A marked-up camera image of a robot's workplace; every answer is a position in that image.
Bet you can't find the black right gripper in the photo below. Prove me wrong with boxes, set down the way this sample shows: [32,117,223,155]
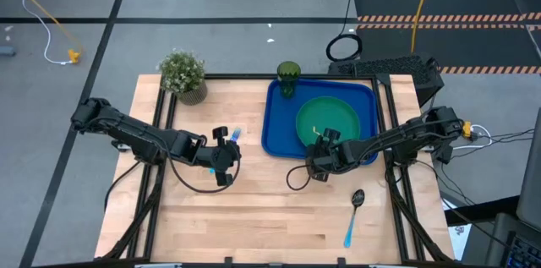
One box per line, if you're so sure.
[306,128,352,183]

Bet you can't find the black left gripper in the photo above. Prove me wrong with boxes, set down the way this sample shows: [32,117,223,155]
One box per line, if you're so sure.
[206,126,243,188]

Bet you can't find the green plastic plate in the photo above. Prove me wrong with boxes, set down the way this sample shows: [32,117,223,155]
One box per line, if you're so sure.
[295,96,362,149]

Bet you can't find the blue handled black spoon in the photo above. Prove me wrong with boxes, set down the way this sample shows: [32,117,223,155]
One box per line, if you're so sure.
[342,189,366,249]

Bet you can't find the green faceted plastic cup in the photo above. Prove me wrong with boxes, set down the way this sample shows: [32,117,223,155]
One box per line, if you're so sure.
[276,61,302,100]

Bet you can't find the blue plastic tray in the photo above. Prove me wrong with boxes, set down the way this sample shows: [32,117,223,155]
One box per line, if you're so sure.
[260,78,380,166]

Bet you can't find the plant in striped pot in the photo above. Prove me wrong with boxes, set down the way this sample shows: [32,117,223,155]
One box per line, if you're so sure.
[156,49,209,107]

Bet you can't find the black perforated box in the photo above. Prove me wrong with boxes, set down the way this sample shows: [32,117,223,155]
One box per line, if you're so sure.
[328,54,445,108]

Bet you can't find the white printed paper sheet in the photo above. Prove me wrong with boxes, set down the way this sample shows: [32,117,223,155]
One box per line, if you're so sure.
[446,223,471,261]

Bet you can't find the black hazard striped floor mat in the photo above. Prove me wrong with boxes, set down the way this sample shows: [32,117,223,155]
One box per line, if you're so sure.
[352,0,541,75]

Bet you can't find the black desk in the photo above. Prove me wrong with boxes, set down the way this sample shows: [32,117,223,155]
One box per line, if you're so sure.
[443,194,541,268]

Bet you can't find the dark computer monitor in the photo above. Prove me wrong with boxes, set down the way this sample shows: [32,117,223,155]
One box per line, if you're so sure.
[516,107,541,232]

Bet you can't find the black keyboard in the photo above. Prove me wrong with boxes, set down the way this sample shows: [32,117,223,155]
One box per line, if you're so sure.
[505,233,541,268]

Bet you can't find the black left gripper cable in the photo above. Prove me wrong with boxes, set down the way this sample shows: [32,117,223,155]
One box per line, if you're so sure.
[167,149,243,195]

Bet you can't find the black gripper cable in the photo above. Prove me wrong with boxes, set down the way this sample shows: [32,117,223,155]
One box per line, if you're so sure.
[167,149,243,195]
[286,163,316,192]

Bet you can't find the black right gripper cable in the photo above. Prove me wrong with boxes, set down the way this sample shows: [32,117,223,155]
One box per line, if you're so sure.
[286,163,316,192]

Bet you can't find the black aluminium table frame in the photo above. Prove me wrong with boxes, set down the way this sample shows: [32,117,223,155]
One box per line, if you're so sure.
[101,72,456,268]

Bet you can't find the black left arm base cable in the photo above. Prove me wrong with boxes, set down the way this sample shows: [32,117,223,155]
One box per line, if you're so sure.
[104,160,143,214]

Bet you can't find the black coiled cable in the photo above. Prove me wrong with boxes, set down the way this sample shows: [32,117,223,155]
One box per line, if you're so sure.
[325,0,363,63]

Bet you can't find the white cable at arm base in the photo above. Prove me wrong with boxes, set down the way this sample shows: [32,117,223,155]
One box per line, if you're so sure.
[452,123,494,151]

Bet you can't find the yellow hanging cable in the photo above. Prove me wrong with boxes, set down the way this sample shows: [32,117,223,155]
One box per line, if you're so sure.
[410,0,437,55]

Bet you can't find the orange extension cable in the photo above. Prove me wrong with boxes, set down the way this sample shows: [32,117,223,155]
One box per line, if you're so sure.
[0,0,84,65]

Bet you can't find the white floor cable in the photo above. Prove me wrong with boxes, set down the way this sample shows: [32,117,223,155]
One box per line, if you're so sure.
[15,0,74,66]

